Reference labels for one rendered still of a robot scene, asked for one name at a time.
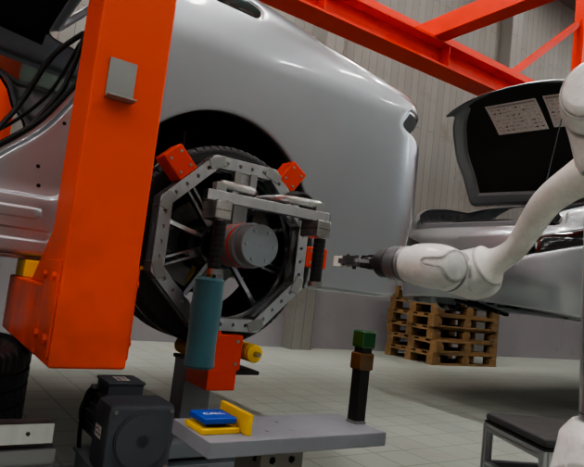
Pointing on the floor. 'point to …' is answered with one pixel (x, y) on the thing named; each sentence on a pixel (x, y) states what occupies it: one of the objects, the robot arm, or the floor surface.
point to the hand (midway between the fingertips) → (342, 260)
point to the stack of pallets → (439, 334)
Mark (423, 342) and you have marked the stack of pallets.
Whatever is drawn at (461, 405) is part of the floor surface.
